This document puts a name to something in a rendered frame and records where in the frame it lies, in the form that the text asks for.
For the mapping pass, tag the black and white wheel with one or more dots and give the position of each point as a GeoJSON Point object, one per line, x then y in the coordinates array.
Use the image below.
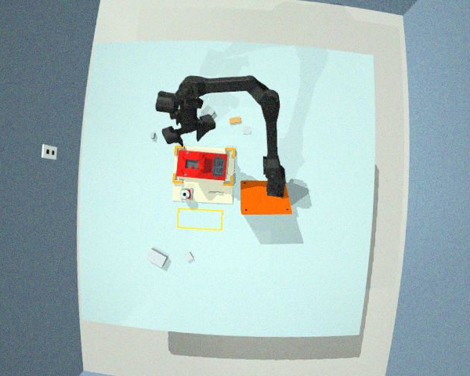
{"type": "Point", "coordinates": [187, 194]}

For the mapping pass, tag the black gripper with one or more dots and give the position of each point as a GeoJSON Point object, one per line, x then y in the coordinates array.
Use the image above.
{"type": "Point", "coordinates": [202, 125]}

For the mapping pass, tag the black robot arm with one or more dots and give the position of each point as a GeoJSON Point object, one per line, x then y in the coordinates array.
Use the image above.
{"type": "Point", "coordinates": [186, 98]}

